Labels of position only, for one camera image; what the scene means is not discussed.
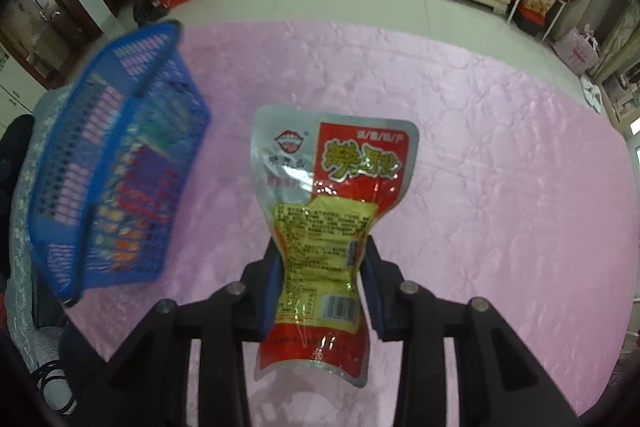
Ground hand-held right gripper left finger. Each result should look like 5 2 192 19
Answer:
102 239 287 427

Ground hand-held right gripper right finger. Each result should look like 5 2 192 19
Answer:
361 237 576 427

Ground red spicy snack packet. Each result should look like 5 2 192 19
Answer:
250 104 420 389

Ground blue plastic basket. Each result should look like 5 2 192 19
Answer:
27 19 212 300

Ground pink quilted mat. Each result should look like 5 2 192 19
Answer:
65 19 636 418

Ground grey embroidered chair cover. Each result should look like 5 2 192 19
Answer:
7 87 76 368

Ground pink tote bag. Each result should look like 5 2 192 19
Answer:
554 26 601 75

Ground orange printed snack box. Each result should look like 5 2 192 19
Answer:
520 0 563 20

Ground beige patterned curtain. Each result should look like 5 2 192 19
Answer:
597 0 640 80

